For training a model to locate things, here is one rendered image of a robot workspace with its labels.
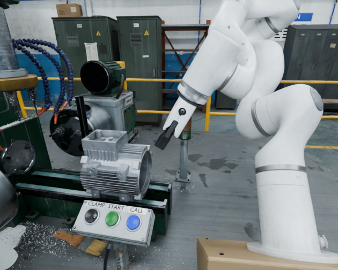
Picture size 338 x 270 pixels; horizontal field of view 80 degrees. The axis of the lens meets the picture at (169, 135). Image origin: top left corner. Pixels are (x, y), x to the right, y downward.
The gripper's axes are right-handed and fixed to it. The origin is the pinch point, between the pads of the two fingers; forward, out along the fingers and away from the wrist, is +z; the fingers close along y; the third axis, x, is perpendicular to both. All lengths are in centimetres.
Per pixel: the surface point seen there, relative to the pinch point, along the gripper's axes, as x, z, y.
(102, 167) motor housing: 11.9, 18.5, -1.5
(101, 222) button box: 3.1, 13.7, -22.1
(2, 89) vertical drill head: 50, 13, 0
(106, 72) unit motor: 44, 10, 56
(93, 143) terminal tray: 18.7, 14.3, 1.3
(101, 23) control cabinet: 179, 27, 310
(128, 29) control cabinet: 135, 12, 313
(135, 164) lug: 3.4, 11.4, -0.9
